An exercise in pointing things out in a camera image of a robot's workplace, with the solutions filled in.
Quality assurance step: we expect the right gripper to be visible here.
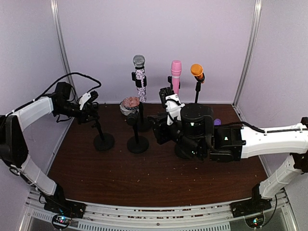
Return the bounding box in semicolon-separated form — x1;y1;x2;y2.
148;112;203;158

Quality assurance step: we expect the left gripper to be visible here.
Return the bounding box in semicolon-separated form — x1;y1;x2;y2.
54;101;99;125

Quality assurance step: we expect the purple microphone's black stand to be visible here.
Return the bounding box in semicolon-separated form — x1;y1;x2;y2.
92;119;115;152

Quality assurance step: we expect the black microphone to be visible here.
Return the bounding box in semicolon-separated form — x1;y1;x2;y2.
127;111;139;126

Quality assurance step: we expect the purple microphone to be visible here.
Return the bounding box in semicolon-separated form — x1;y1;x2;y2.
214;118;221;126

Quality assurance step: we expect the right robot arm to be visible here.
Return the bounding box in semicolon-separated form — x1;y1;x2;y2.
148;101;308;213

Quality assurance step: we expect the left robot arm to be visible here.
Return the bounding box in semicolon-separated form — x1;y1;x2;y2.
0;82;99;214

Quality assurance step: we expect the rhinestone microphone's black stand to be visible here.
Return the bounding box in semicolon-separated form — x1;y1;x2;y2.
130;71;153;132

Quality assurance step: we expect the blue microphone's black stand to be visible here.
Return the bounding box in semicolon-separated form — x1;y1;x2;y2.
175;143;198;159

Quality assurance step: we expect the pink microphone's black stand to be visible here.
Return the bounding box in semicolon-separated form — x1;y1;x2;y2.
167;76;180;94

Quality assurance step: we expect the orange microphone's black stand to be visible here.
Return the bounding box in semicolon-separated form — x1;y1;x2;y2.
194;81;201;103

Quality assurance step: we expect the pink microphone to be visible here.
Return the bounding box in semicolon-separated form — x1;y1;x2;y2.
171;60;182;94

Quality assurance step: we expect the silver rhinestone microphone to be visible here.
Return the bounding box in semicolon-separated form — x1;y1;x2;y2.
132;54;147;103

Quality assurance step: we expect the orange microphone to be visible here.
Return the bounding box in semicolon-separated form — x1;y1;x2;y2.
191;64;205;83

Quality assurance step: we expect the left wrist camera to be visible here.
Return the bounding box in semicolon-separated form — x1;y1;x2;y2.
78;90;98;110

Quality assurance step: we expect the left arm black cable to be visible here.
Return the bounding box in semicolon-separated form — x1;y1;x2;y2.
31;71;102;106

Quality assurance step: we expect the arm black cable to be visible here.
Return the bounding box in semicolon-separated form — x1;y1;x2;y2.
31;71;102;106
221;120;280;227

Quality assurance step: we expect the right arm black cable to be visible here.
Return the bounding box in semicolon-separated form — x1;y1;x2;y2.
221;120;280;227

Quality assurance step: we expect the front aluminium rail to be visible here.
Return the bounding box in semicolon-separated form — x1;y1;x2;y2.
24;190;296;231

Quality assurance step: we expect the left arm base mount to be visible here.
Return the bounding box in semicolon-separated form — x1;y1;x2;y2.
44;201;86;231

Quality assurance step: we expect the left aluminium frame post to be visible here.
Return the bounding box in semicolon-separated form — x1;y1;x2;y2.
50;0;78;103

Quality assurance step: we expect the aluminium frame post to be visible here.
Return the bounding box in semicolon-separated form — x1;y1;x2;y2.
232;0;263;108
50;0;78;103

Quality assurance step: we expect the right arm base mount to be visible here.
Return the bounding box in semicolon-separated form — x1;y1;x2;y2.
230;198;272;229

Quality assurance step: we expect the right aluminium frame post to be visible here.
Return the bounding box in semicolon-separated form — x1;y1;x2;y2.
232;0;263;108

